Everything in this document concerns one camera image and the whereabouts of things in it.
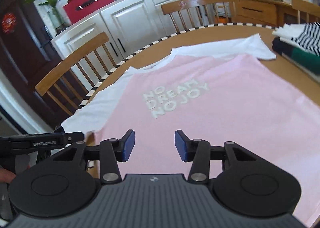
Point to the green plant in vase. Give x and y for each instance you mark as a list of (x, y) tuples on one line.
[(53, 0)]

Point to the black white striped shirt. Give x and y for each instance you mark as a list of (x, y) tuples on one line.
[(307, 35)]

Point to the red door ornament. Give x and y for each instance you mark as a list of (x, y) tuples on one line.
[(8, 23)]

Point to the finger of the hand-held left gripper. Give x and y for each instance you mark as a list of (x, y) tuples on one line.
[(73, 138)]

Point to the white sideboard cabinet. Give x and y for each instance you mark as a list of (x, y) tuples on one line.
[(130, 20)]

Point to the blue green colour-block sweater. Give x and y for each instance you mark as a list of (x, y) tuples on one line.
[(300, 55)]

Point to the plain wooden chair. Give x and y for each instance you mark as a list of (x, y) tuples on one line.
[(72, 63)]

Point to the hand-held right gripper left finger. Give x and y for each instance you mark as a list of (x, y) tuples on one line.
[(130, 143)]

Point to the pink white-sleeved T-shirt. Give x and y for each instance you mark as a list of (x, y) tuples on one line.
[(212, 108)]

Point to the wooden side cabinet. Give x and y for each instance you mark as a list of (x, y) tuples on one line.
[(260, 9)]

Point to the red storage box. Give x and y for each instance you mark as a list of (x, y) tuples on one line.
[(90, 5)]

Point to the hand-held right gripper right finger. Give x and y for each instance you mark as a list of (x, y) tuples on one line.
[(180, 145)]

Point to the person's left hand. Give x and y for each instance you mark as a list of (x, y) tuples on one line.
[(7, 175)]

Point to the wooden chair with sticker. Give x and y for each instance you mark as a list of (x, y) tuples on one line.
[(200, 3)]

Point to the dark brown door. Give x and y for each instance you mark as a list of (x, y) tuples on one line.
[(22, 68)]

